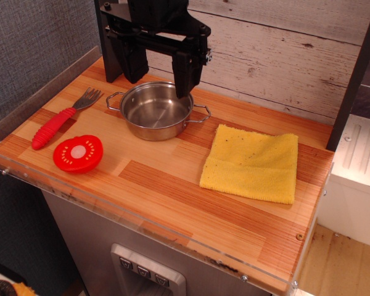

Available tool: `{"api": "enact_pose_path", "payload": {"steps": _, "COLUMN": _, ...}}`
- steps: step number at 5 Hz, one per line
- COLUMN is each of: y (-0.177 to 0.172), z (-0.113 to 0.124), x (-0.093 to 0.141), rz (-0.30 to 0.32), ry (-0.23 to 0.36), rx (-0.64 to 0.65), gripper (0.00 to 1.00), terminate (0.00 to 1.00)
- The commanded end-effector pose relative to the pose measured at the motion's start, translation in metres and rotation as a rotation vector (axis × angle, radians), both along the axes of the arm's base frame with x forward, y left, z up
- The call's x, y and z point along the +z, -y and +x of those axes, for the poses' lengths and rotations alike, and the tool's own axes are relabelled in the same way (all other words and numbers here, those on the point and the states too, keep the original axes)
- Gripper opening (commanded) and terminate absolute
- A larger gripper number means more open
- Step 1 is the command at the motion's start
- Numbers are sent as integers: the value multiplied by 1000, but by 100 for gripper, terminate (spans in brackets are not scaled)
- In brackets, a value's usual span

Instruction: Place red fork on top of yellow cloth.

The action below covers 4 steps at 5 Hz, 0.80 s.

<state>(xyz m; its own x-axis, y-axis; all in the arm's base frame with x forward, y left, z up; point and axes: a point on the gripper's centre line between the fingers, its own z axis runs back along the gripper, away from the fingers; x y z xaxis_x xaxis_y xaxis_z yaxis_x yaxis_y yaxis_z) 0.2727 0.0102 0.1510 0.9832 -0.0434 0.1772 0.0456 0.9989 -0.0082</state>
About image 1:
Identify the yellow cloth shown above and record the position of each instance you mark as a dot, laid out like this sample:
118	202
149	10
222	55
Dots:
252	165

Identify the grey dispenser button panel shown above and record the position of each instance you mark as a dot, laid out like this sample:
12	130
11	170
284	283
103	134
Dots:
139	275

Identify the clear acrylic table guard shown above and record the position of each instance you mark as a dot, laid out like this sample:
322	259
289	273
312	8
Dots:
242	237

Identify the red handled metal fork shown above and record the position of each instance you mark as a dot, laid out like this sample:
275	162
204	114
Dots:
49	129

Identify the red toy tomato half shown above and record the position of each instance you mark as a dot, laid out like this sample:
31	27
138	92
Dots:
79	154

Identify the dark right shelf post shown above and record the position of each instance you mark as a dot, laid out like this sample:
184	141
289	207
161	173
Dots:
350	94

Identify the small steel pot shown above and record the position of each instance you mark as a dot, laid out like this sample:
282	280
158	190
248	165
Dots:
153	112

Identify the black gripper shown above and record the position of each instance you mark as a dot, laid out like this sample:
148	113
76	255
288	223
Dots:
165	27

